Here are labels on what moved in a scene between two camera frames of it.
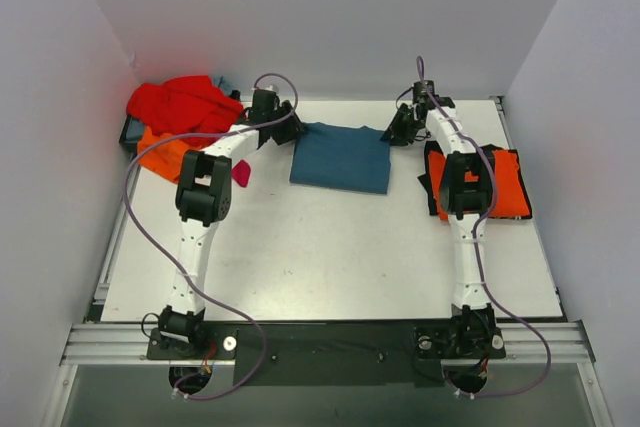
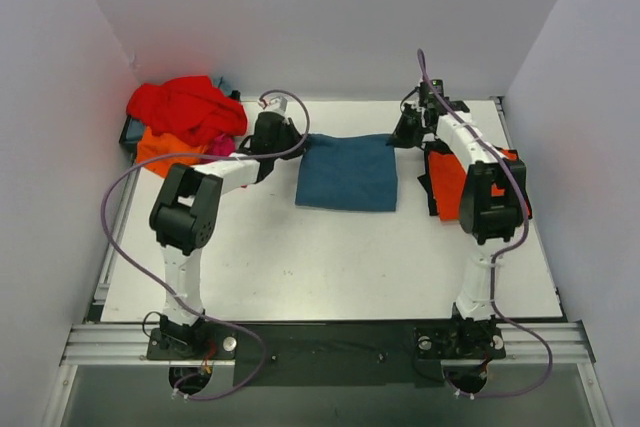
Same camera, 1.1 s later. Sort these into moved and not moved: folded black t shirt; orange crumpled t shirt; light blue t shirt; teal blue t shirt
Moved: teal blue t shirt
Not moved: light blue t shirt; folded black t shirt; orange crumpled t shirt
